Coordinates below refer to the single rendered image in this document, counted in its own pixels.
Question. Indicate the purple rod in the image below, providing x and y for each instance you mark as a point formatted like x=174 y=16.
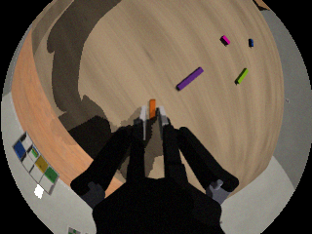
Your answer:
x=190 y=78

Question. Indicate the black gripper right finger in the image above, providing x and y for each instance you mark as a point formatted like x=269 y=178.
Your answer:
x=202 y=163

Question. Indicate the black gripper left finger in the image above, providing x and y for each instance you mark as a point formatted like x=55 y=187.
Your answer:
x=91 y=185

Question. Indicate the orange rod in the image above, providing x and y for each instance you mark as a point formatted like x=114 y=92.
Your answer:
x=152 y=109

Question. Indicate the lime green rod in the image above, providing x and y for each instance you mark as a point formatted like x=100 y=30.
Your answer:
x=242 y=76

